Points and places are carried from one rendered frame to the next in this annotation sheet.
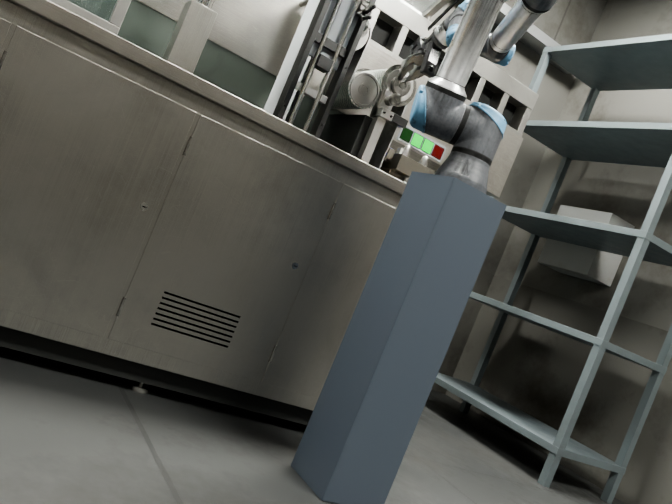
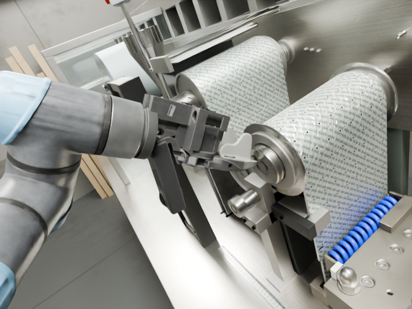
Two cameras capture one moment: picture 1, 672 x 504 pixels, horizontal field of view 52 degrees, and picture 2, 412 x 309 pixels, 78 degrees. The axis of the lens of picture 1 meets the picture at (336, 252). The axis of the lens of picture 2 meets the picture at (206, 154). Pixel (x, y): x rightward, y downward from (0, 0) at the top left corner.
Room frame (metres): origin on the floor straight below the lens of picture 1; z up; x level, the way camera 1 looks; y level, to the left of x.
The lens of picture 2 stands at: (2.40, -0.37, 1.51)
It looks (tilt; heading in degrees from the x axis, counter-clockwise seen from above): 27 degrees down; 98
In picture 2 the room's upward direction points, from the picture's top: 22 degrees counter-clockwise
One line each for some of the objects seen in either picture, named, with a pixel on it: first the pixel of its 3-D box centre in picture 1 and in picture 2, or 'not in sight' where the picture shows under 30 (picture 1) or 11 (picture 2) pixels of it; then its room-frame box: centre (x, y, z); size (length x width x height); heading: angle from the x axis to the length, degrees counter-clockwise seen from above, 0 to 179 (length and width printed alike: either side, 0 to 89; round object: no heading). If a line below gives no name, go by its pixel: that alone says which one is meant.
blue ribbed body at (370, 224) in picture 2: not in sight; (366, 228); (2.60, 0.01, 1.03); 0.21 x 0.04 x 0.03; 29
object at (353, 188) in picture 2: (380, 127); (352, 193); (2.58, 0.02, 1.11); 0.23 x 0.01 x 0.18; 29
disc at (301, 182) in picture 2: (399, 85); (271, 160); (2.45, 0.02, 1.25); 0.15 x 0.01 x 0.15; 119
